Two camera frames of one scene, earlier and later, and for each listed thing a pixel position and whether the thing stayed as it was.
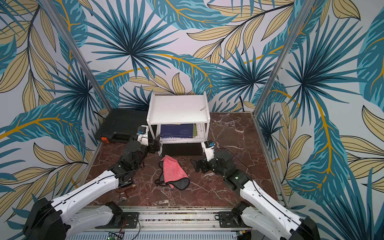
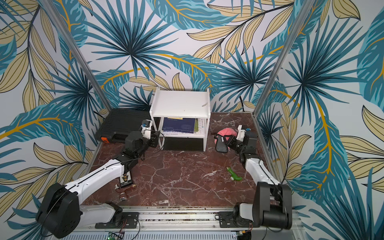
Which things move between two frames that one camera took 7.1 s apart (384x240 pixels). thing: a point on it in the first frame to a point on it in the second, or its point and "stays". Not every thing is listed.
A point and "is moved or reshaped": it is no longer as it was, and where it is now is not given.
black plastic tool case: [121, 125] stays
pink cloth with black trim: [172, 174] to [222, 138]
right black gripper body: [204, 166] to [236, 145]
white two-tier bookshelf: [178, 119] is moved or reshaped
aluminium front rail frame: [165, 223] stays
